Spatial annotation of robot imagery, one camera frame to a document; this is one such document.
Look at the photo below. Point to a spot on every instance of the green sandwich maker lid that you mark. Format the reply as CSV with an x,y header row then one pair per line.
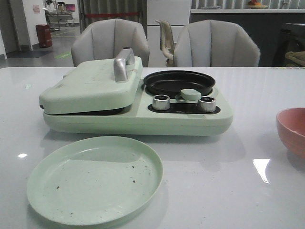
x,y
98,85

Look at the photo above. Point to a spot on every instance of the pink plastic bowl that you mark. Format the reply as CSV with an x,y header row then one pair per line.
x,y
291,129

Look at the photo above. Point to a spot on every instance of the green breakfast maker base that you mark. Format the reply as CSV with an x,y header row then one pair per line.
x,y
138,119

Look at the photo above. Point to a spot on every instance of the left silver control knob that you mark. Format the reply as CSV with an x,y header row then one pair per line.
x,y
161,102

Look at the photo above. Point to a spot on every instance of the silver control knob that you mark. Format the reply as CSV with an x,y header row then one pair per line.
x,y
206,104
161,102

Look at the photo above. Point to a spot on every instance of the black round frying pan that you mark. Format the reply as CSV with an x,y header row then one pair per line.
x,y
171,82

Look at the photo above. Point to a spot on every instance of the right silver control knob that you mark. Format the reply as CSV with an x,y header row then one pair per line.
x,y
206,104

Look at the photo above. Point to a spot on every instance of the beige office chair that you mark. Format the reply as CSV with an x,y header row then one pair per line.
x,y
167,44

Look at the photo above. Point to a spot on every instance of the light green round plate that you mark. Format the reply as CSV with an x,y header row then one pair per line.
x,y
100,181

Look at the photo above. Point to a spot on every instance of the right grey upholstered chair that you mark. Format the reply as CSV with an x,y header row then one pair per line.
x,y
212,43

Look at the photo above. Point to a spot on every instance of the grey upholstered chair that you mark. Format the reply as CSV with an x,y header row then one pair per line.
x,y
105,39
212,43

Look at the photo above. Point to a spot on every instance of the left grey upholstered chair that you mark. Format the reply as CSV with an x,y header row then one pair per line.
x,y
105,39

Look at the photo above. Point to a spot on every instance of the white cabinet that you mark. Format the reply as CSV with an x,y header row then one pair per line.
x,y
176,12

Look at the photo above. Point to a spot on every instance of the red trash bin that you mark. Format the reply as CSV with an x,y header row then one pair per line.
x,y
44,35

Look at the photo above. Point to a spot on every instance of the fruit bowl on counter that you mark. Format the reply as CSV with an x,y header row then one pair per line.
x,y
254,4

